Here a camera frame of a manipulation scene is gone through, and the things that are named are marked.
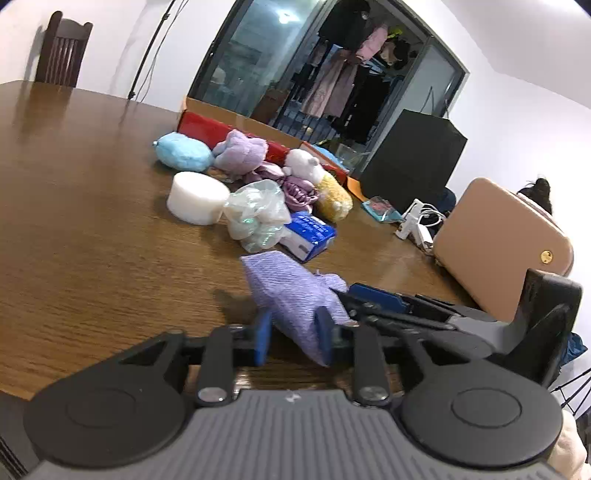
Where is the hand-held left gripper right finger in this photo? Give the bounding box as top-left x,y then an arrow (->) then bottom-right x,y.
314,307 -> 467,408

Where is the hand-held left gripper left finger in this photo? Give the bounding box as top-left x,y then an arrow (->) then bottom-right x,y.
115,308 -> 274,408

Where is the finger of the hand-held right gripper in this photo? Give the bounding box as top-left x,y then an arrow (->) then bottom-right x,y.
332,292 -> 457,331
348,283 -> 462,322

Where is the purple knitted cloth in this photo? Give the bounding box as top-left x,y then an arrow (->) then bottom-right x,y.
240,251 -> 356,367

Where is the blue tissue packet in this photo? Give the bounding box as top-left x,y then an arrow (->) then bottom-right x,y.
279,211 -> 338,263

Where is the clear plastic bag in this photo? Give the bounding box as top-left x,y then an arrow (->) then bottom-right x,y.
223,180 -> 293,254

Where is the red cardboard box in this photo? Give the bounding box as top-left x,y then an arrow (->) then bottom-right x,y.
178,96 -> 352,185

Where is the blue cloth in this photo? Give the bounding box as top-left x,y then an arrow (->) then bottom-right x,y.
561,332 -> 588,370

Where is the white power strip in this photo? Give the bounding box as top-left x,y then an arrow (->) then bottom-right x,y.
394,198 -> 437,252

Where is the teal snack packet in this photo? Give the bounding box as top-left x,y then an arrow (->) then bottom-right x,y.
361,196 -> 403,224

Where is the yellow fluffy toy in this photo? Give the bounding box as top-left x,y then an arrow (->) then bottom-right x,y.
315,173 -> 354,223

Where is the purple satin scrunchie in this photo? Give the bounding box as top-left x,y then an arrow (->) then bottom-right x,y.
242,162 -> 286,185
281,175 -> 320,214

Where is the person's cream clothing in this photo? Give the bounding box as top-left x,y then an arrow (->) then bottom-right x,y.
549,411 -> 589,478

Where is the black speaker box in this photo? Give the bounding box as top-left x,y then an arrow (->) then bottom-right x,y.
359,109 -> 468,214

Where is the clear plastic container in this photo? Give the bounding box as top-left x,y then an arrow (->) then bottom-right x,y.
335,143 -> 370,174

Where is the blue wipes packet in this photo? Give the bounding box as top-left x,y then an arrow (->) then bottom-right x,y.
302,142 -> 345,169

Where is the white plush bear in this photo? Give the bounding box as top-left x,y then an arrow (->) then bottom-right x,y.
284,148 -> 326,184

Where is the purple plush toy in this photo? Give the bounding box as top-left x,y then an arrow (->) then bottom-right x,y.
212,129 -> 269,178

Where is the light blue plush toy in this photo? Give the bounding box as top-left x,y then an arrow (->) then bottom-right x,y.
152,132 -> 215,172

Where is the row of hanging clothes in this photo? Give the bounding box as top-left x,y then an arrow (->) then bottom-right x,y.
286,0 -> 416,144

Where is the glass sliding door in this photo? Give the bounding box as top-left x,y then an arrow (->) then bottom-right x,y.
187,0 -> 469,148

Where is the studio light stand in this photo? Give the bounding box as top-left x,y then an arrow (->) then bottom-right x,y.
127,0 -> 185,102

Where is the dark wooden chair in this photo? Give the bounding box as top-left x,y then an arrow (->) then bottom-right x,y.
34,10 -> 94,88

